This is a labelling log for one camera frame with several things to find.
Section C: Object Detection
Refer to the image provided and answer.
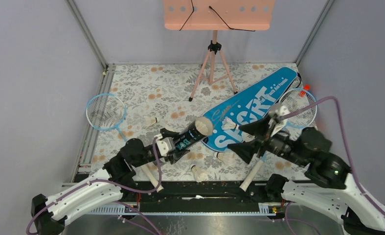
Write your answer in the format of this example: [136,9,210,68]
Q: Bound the black shuttlecock tube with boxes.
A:
[173,117,214,152]

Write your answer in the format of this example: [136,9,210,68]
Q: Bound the floral patterned mat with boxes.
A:
[90,63,309,182]

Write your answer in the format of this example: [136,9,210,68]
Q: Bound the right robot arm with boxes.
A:
[228,117,385,235]

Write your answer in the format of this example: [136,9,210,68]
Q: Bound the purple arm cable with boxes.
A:
[278,95,385,235]
[26,137,163,235]

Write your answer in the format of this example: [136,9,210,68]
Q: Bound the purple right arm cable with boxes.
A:
[278,95,385,235]

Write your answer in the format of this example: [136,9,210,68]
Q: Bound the blue badminton racket right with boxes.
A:
[239,88,318,192]

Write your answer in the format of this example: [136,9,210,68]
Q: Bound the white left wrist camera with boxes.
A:
[155,134,175,157]

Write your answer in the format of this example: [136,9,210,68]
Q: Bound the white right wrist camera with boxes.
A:
[268,103,290,137]

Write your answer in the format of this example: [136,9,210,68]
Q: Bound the blue badminton racket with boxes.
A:
[86,93,163,193]
[239,88,318,192]

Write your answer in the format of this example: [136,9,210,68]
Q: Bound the blue badminton racket left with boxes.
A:
[86,93,163,193]

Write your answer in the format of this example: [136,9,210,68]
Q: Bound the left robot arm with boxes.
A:
[26,128,202,235]

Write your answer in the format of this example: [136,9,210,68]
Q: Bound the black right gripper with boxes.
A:
[226,112,308,166]

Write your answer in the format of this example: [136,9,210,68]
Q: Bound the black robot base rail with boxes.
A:
[120,181,287,214]

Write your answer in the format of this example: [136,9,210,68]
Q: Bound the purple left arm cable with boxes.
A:
[26,137,163,235]

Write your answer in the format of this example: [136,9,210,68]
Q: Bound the blue racket cover bag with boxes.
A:
[202,67,298,152]

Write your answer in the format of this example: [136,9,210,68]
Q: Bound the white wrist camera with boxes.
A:
[268,103,290,137]
[155,134,175,157]

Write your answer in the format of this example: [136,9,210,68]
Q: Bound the pink music stand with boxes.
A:
[163,0,275,101]

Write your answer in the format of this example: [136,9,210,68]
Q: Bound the white shuttlecock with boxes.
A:
[241,132,255,142]
[213,151,235,165]
[221,117,239,130]
[144,116,159,127]
[191,164,208,183]

